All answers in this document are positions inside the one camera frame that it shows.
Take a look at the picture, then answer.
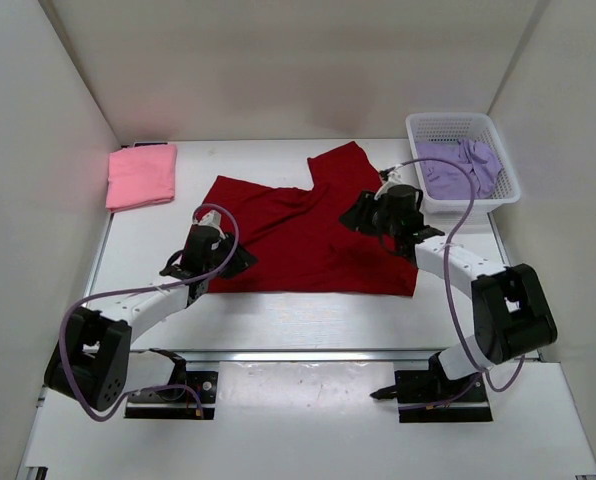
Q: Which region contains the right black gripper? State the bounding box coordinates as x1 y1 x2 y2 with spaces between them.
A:
340 191 401 239

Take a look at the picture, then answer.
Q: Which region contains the red t shirt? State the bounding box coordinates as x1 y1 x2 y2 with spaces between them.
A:
205 142 418 297

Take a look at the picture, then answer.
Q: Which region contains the pink t shirt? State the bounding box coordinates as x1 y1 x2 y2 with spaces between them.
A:
106 144 177 212

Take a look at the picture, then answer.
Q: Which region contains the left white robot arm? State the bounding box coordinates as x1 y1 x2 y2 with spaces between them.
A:
44 225 258 412

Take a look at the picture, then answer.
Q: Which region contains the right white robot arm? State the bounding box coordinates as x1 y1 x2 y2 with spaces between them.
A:
339 184 558 400

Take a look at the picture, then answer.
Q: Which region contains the white plastic basket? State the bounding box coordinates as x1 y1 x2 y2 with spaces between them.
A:
406 113 520 214

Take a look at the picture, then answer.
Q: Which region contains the lavender t shirt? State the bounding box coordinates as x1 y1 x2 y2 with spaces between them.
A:
415 139 502 200

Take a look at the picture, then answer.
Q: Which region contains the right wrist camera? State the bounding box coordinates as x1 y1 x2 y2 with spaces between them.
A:
376 167 402 197

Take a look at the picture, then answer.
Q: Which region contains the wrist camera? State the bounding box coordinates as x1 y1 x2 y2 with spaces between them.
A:
197 209 222 231
376 167 402 197

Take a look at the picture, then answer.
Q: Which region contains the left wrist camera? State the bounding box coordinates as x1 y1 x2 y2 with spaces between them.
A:
197 209 222 231

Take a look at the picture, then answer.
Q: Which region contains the aluminium rail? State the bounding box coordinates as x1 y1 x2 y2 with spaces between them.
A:
180 349 436 363

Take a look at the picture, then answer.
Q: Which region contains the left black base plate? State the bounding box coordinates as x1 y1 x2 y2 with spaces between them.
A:
124 370 219 421

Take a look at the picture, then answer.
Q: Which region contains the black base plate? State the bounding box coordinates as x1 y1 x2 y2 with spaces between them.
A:
124 370 219 421
369 368 493 424

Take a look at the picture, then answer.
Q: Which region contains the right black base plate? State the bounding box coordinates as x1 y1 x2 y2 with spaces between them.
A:
369 368 493 424

